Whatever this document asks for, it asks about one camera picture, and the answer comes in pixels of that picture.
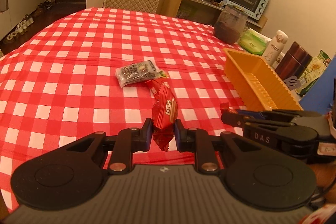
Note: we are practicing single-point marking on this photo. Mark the brown thermos flask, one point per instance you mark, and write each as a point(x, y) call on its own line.
point(294, 62)

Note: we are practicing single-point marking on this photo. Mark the dark glass jar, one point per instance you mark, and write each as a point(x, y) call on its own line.
point(230, 24)

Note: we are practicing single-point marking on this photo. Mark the green tissue pack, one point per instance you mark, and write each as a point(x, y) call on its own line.
point(253, 42)

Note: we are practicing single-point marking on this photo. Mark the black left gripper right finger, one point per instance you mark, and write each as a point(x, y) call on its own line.
point(198, 142)

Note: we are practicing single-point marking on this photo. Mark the yellow plastic basket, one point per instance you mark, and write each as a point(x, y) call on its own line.
point(257, 83)

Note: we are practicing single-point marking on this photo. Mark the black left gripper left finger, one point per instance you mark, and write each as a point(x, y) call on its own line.
point(126, 143)

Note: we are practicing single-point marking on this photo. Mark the blue thermos jug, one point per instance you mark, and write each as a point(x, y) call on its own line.
point(320, 98)

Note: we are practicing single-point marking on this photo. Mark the red candy pile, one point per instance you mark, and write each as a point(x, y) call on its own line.
point(225, 108)

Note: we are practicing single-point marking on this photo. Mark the wooden side shelf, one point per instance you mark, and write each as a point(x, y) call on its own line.
point(193, 10)

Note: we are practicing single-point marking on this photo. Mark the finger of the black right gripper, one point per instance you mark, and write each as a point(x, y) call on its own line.
point(278, 114)
point(237, 120)

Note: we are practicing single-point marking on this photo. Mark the green candy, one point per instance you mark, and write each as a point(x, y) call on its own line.
point(162, 74)

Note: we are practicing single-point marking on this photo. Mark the right hand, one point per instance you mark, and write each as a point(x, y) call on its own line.
point(325, 175)

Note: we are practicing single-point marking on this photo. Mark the red white checkered tablecloth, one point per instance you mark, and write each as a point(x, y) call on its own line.
point(61, 85)

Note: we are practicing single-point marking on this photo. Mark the white miffy bottle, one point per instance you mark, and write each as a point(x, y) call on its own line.
point(275, 47)

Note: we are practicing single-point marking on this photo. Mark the grey black snack packet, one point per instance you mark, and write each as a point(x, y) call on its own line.
point(136, 73)

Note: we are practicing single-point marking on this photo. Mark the red snack packet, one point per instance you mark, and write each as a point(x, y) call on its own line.
point(164, 112)

